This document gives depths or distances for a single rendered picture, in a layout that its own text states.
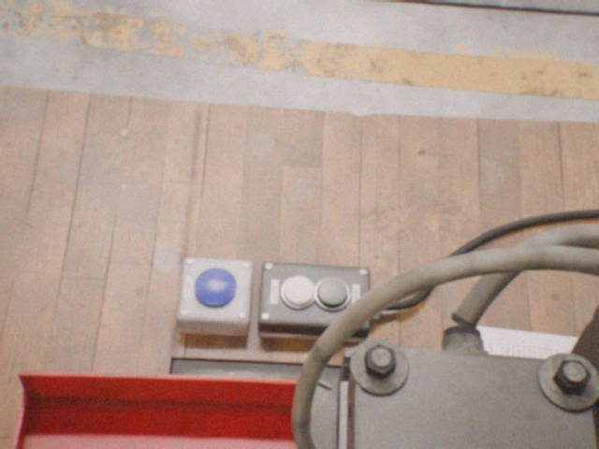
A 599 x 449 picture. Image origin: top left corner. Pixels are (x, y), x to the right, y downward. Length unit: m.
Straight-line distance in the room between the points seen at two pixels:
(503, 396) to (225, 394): 0.64
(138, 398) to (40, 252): 0.19
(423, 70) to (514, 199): 1.25
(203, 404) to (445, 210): 0.32
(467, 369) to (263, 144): 0.80
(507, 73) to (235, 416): 1.51
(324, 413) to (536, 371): 0.65
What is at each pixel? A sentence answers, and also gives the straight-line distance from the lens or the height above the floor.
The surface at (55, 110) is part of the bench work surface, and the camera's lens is 1.28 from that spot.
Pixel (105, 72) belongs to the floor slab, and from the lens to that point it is 2.44.
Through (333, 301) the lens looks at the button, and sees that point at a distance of 1.11.
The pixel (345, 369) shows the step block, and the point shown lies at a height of 0.98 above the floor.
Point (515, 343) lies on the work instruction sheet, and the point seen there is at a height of 0.90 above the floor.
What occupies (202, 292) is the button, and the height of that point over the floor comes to 0.94.
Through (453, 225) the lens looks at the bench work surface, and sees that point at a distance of 1.21.
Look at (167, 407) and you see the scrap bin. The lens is 1.10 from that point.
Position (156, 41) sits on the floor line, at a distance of 2.48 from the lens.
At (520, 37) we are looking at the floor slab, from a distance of 2.55.
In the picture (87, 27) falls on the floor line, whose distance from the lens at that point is 2.51.
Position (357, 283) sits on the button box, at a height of 0.93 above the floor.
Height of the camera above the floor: 1.93
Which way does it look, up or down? 60 degrees down
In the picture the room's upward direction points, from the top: 5 degrees clockwise
